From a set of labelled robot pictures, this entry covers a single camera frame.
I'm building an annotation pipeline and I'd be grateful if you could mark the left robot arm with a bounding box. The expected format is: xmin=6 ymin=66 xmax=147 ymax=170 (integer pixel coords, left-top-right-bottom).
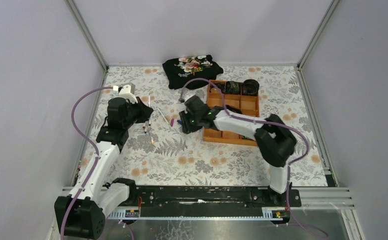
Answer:
xmin=54 ymin=97 xmax=153 ymax=240

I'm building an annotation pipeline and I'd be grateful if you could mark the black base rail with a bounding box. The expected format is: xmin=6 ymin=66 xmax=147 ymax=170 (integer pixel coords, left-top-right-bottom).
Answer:
xmin=119 ymin=185 xmax=302 ymax=221

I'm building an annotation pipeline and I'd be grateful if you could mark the small item in tray corner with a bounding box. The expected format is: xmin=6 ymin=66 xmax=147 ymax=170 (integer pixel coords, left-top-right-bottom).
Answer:
xmin=209 ymin=82 xmax=225 ymax=94

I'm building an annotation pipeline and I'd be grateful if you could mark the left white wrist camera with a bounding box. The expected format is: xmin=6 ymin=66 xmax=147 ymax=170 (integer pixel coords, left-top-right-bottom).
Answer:
xmin=112 ymin=82 xmax=138 ymax=104

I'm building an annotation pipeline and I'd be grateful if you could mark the black floral folded shirt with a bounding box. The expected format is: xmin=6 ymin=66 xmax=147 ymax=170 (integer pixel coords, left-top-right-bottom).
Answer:
xmin=162 ymin=54 xmax=224 ymax=90

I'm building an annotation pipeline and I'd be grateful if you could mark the orange wooden compartment tray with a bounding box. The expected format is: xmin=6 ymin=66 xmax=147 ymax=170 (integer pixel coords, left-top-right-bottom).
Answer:
xmin=203 ymin=84 xmax=260 ymax=146

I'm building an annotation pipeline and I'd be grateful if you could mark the rolled black belt top middle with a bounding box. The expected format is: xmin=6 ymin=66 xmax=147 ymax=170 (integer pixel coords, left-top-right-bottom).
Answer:
xmin=224 ymin=81 xmax=242 ymax=95

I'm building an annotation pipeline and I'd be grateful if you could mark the floral patterned table mat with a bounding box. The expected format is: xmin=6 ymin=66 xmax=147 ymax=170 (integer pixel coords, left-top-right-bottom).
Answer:
xmin=105 ymin=66 xmax=327 ymax=187

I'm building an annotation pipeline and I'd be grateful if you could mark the rolled black belt top right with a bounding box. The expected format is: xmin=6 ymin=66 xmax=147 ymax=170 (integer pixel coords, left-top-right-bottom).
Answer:
xmin=241 ymin=79 xmax=260 ymax=97

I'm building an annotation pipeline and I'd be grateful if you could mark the white pen magenta cap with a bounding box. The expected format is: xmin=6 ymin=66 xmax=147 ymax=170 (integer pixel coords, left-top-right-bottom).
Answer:
xmin=146 ymin=125 xmax=155 ymax=145

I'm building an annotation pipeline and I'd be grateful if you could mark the rolled black belt bottom right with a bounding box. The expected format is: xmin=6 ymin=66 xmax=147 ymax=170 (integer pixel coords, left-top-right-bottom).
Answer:
xmin=240 ymin=133 xmax=256 ymax=141

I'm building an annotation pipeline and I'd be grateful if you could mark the white pen light green cap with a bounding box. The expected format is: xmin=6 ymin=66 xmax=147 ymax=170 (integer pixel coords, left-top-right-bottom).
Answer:
xmin=157 ymin=107 xmax=170 ymax=125

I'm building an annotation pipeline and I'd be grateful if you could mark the white pen blue cap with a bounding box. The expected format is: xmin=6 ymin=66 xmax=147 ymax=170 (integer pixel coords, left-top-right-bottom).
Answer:
xmin=148 ymin=93 xmax=151 ymax=128

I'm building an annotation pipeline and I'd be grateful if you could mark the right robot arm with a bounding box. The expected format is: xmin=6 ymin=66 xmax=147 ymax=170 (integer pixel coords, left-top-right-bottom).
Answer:
xmin=179 ymin=95 xmax=297 ymax=203

